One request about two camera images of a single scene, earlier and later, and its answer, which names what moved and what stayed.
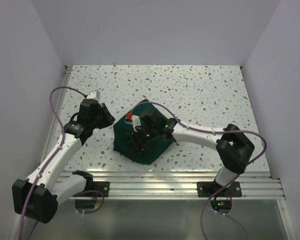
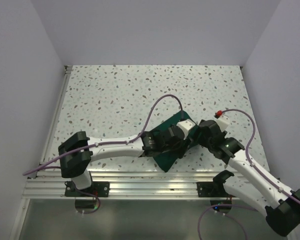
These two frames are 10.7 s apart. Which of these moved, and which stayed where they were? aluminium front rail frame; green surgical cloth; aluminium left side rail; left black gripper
Moved: green surgical cloth; left black gripper
Stayed: aluminium left side rail; aluminium front rail frame
